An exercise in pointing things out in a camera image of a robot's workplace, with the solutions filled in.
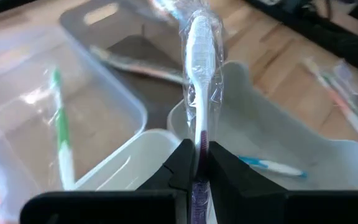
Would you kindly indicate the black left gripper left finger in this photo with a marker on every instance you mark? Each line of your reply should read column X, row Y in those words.
column 104, row 208

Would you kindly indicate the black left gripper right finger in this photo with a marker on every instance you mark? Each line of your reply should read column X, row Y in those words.
column 275, row 208

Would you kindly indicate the blue white toothbrush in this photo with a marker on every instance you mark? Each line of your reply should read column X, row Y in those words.
column 272, row 166

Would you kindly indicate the purple white toothbrush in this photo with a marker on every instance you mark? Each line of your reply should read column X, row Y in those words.
column 201, row 56

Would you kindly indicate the white plastic bin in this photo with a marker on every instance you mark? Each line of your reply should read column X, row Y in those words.
column 141, row 146

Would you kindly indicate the pale grey plastic bin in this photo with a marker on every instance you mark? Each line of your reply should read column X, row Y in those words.
column 275, row 124

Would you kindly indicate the clear plastic bin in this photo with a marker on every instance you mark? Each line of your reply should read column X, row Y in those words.
column 104, row 109

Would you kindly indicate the orange white wrapped toothbrush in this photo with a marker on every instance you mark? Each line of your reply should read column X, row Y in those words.
column 346, row 112

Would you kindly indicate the brown translucent plastic bin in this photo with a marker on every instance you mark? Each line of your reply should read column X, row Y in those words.
column 129, row 40

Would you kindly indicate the black aluminium table frame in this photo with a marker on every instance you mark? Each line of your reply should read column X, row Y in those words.
column 337, row 40

